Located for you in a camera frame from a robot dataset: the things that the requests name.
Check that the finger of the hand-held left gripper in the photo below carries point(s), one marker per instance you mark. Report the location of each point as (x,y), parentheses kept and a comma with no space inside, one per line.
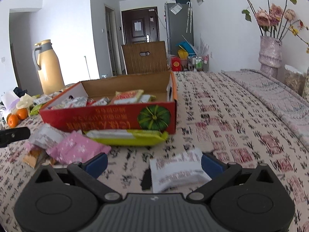
(14,135)

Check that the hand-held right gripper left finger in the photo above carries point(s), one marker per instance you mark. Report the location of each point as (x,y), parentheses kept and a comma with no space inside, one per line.
(96,165)

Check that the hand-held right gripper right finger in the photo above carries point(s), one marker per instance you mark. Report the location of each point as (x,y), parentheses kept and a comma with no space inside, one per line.
(212,165)

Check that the pink snack packet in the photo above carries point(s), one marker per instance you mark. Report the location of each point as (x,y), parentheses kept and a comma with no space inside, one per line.
(77,147)
(28,146)

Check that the green yellow snack packet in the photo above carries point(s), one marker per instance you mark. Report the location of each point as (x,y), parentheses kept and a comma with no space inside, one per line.
(135,137)

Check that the red cardboard box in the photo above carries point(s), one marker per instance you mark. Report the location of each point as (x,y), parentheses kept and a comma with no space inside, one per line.
(108,118)

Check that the small red orange snack packet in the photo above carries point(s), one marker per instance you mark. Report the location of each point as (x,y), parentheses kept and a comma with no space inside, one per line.
(100,101)

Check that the pale yellow snack packet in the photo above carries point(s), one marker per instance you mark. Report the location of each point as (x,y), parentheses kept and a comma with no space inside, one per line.
(147,98)

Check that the orange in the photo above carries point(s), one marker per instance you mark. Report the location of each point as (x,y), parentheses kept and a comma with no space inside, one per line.
(12,121)
(22,114)

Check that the cream crumpled plastic bag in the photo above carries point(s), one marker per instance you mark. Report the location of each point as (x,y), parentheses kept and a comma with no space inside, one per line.
(25,102)

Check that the small green snack packet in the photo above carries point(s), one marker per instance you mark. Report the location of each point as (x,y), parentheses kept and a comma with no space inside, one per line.
(37,109)

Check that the dark cloth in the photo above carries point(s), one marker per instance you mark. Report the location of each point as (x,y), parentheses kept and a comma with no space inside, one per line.
(20,91)

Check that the white flat snack packet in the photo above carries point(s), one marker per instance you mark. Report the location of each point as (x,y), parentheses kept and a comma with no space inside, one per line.
(42,100)

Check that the beige thermos jug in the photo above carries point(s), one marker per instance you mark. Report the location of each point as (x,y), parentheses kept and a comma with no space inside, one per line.
(49,70)

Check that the grey folded blanket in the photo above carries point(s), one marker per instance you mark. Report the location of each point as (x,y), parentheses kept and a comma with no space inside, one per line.
(272,94)

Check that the red gift box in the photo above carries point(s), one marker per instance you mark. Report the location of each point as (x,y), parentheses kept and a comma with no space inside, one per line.
(176,64)

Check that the wooden chair back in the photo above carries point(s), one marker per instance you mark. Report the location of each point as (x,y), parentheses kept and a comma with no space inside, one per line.
(135,62)

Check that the yellow plastic container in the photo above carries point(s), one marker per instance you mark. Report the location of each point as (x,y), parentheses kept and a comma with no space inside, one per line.
(183,54)

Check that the glass jar with grains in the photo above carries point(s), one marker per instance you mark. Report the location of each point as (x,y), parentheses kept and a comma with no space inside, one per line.
(294,81)

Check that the blue plastic bin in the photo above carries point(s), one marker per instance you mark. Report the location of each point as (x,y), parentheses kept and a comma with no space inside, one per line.
(184,46)

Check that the pink textured vase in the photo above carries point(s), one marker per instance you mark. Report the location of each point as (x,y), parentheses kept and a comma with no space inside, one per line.
(270,55)

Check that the grey interior door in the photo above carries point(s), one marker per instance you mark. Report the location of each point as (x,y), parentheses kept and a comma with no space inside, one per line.
(112,41)

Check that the dark brown entrance door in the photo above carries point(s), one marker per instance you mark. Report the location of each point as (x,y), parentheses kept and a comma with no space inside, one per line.
(140,37)

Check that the grey refrigerator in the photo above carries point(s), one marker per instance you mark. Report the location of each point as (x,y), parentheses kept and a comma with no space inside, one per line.
(178,29)

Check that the white paper notice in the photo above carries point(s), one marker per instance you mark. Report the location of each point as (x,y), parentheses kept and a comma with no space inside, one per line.
(137,26)

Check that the white folded umbrella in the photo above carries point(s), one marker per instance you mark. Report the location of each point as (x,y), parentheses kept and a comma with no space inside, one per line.
(189,17)

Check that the dried pink rose bouquet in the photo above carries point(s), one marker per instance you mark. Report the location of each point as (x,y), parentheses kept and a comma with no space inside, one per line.
(264,17)

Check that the yellow flower sprig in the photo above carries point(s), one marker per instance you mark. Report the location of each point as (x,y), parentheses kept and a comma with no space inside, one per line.
(295,30)

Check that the plastic bag with papers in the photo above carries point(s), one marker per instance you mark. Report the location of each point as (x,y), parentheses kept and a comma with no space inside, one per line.
(176,8)

